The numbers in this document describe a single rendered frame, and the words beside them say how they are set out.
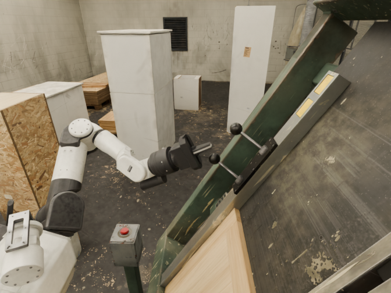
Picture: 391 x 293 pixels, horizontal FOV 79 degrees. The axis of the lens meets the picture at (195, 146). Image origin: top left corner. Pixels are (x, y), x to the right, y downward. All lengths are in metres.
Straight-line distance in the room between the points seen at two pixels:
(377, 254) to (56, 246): 0.66
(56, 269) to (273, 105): 0.80
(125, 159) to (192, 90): 4.79
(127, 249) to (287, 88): 0.98
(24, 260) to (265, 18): 3.96
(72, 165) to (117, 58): 2.21
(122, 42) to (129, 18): 6.37
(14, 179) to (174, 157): 2.01
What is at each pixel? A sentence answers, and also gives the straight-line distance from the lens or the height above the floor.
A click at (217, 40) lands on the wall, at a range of 8.55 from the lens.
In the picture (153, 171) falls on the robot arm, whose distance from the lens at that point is 0.80.
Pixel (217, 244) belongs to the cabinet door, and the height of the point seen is 1.21.
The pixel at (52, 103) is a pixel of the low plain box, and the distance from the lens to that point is 3.94.
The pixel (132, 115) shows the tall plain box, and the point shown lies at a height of 0.80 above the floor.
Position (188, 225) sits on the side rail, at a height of 0.98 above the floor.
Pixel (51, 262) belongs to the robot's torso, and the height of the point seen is 1.32.
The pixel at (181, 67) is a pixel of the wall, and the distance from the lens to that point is 8.84.
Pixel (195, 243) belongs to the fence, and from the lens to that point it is 0.90.
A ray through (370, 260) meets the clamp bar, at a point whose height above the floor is 1.58.
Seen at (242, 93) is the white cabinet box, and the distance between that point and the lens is 4.25.
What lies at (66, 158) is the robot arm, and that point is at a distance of 0.88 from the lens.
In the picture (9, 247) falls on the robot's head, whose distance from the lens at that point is 0.59.
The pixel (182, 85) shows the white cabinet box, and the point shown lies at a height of 0.57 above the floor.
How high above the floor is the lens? 1.83
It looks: 27 degrees down
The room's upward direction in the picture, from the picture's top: straight up
